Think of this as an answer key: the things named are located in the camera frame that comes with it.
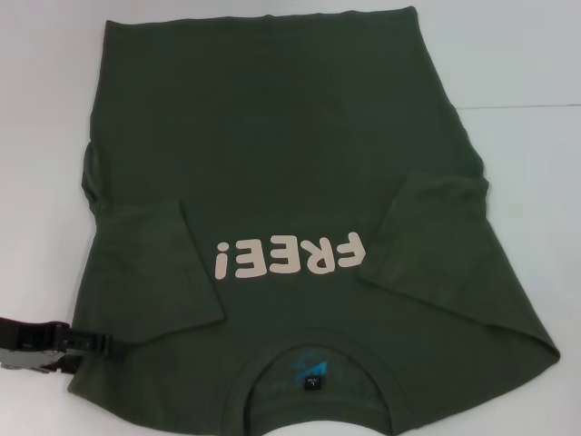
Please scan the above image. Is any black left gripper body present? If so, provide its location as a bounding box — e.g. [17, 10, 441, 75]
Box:
[0, 319, 72, 362]

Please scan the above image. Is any dark green FREE t-shirt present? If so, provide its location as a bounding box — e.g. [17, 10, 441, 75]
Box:
[65, 4, 562, 436]

